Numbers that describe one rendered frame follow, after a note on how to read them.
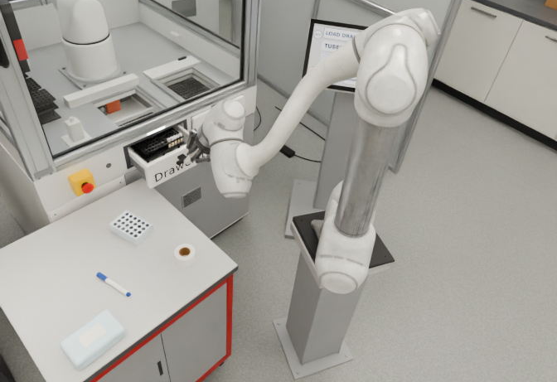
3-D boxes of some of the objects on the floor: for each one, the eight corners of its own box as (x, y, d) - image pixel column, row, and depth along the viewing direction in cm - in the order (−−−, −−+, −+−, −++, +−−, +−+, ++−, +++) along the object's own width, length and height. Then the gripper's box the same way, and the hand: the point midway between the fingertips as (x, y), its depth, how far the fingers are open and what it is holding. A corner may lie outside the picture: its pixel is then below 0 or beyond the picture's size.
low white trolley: (234, 363, 195) (238, 264, 144) (109, 478, 159) (57, 399, 109) (161, 283, 223) (142, 176, 172) (41, 365, 187) (-27, 262, 136)
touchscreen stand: (360, 250, 251) (409, 103, 183) (284, 238, 253) (307, 88, 185) (359, 192, 288) (400, 52, 220) (293, 181, 290) (315, 40, 222)
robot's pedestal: (352, 360, 201) (395, 263, 150) (294, 380, 191) (319, 285, 141) (326, 306, 221) (355, 205, 171) (272, 321, 212) (287, 220, 161)
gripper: (229, 148, 142) (204, 171, 161) (207, 116, 142) (186, 142, 162) (210, 157, 138) (188, 180, 157) (189, 124, 138) (169, 150, 157)
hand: (190, 157), depth 157 cm, fingers closed
